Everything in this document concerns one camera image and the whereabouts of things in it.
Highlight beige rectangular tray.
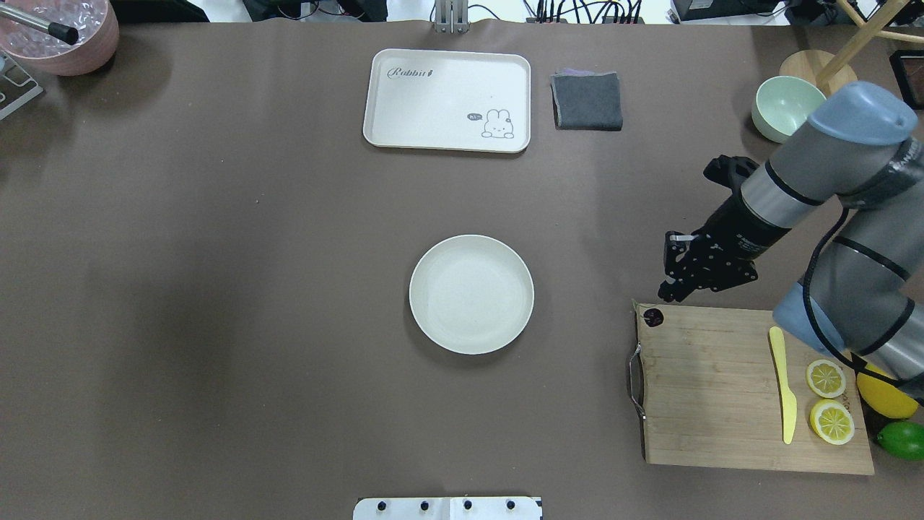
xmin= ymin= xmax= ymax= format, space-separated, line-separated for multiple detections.
xmin=362 ymin=48 xmax=531 ymax=154

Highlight red cherries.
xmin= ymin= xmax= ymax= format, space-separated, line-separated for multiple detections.
xmin=632 ymin=300 xmax=666 ymax=328

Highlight pink bowl with ice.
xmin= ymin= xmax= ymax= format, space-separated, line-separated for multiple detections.
xmin=1 ymin=1 xmax=120 ymax=77

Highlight white wire cup rack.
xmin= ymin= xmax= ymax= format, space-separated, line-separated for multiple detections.
xmin=0 ymin=51 xmax=44 ymax=121

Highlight folded grey cloth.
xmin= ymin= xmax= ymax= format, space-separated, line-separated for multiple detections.
xmin=551 ymin=69 xmax=624 ymax=131

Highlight green lime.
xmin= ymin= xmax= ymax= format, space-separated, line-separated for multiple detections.
xmin=876 ymin=421 xmax=923 ymax=461

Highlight round beige plate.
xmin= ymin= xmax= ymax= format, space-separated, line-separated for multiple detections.
xmin=407 ymin=234 xmax=535 ymax=355

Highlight metal muddler in bowl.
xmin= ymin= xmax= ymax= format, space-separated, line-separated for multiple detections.
xmin=1 ymin=2 xmax=79 ymax=46

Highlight wooden cutting board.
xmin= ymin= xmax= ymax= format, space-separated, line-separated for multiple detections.
xmin=635 ymin=304 xmax=875 ymax=476

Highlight yellow lemon left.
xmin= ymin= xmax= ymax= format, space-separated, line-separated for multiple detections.
xmin=855 ymin=372 xmax=920 ymax=420

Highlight wooden cup stand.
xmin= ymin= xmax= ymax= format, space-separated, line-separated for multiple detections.
xmin=778 ymin=1 xmax=922 ymax=97

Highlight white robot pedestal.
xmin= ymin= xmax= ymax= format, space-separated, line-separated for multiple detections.
xmin=352 ymin=496 xmax=544 ymax=519

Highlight lemon slice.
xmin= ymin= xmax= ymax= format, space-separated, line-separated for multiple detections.
xmin=805 ymin=359 xmax=846 ymax=399
xmin=808 ymin=399 xmax=855 ymax=446

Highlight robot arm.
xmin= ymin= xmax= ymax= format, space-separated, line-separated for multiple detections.
xmin=658 ymin=80 xmax=923 ymax=402

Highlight metal cutting board handle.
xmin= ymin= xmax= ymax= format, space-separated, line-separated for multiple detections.
xmin=626 ymin=342 xmax=647 ymax=422

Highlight aluminium frame post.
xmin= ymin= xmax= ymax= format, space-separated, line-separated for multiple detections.
xmin=432 ymin=0 xmax=471 ymax=34

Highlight mint green bowl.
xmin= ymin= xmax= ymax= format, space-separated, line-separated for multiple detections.
xmin=750 ymin=75 xmax=827 ymax=144

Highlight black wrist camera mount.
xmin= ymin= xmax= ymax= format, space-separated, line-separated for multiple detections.
xmin=703 ymin=155 xmax=759 ymax=194

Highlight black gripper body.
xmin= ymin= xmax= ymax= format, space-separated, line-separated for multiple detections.
xmin=664 ymin=195 xmax=790 ymax=292

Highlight yellow plastic knife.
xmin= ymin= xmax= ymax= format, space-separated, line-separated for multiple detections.
xmin=768 ymin=326 xmax=798 ymax=445

